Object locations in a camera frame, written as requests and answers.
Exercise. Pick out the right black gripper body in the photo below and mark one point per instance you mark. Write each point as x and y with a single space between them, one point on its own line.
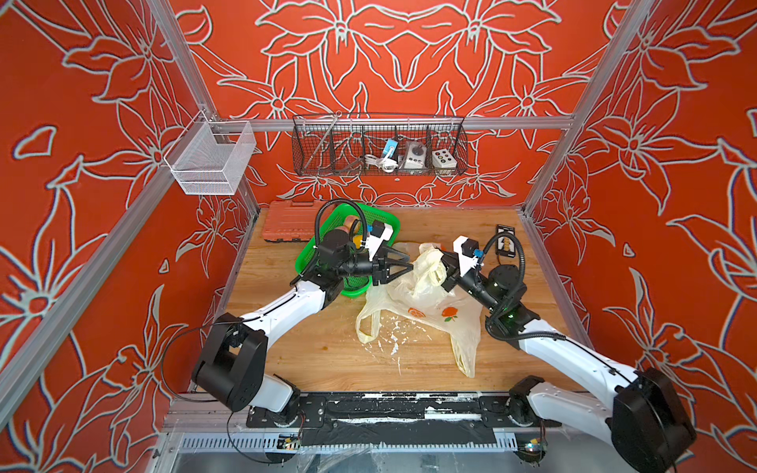
476 287

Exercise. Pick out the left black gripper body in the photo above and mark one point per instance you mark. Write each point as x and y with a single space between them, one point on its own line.
357 266

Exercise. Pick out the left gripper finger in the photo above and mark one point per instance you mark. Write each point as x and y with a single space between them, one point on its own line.
388 274
389 254

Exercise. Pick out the white orange-print plastic bag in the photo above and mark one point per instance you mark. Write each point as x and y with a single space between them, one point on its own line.
420 297

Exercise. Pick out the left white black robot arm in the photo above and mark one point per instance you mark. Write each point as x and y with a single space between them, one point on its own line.
231 365

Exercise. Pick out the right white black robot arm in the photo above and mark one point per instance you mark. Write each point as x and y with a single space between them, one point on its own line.
637 412

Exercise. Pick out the pink yellow peach top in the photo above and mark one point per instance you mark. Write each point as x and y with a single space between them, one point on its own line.
353 224

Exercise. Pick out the green plastic basket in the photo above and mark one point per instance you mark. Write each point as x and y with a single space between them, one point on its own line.
332 216

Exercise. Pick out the white button remote box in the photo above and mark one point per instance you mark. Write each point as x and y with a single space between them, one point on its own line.
444 162

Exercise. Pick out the grey white timer device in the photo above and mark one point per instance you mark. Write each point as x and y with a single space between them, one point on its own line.
415 156

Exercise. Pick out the blue white small box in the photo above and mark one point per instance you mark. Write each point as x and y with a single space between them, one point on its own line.
389 149

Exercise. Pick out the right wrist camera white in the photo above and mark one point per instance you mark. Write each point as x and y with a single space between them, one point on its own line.
469 255

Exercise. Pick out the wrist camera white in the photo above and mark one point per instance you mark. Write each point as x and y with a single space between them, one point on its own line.
469 255
379 233

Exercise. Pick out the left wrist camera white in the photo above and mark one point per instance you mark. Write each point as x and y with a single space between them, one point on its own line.
379 233

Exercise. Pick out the black wire wall basket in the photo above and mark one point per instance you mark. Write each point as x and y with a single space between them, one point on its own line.
349 144

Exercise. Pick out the clear plastic wall bin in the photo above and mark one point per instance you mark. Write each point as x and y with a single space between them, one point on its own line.
208 163

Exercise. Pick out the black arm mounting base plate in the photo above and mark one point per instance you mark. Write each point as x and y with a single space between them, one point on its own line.
458 421

